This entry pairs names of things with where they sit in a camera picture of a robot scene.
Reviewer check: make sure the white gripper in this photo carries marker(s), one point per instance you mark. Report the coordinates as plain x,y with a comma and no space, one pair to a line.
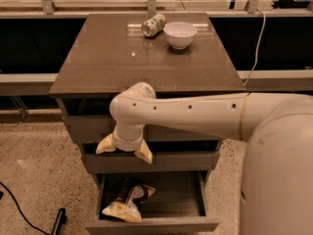
125,144

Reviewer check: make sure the brown chip bag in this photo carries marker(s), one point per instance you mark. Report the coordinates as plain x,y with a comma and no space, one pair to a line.
132,194

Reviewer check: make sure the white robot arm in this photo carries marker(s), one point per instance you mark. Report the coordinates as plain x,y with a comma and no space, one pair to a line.
277,176

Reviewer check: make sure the grey middle drawer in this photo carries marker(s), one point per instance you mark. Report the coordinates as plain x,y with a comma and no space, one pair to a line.
167,156

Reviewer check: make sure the grey drawer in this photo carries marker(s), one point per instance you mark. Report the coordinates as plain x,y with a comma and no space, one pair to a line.
178,206
88,121
167,156

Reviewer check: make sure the grey top drawer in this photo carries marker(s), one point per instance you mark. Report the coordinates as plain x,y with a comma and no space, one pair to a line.
88,121

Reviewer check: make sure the grey bottom drawer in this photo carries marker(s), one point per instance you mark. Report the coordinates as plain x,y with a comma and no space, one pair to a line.
178,206

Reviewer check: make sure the grey drawer cabinet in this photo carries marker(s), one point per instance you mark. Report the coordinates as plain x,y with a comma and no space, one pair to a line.
110,54

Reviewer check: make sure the black floor device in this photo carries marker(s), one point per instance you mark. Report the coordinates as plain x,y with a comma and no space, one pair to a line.
61,219

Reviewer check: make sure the white ceramic bowl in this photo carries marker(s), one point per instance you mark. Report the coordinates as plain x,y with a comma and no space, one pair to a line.
179,35

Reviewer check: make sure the silver soda can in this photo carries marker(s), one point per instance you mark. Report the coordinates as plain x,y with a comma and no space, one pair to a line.
154,25

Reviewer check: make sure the metal railing frame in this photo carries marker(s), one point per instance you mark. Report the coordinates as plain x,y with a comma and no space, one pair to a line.
146,0

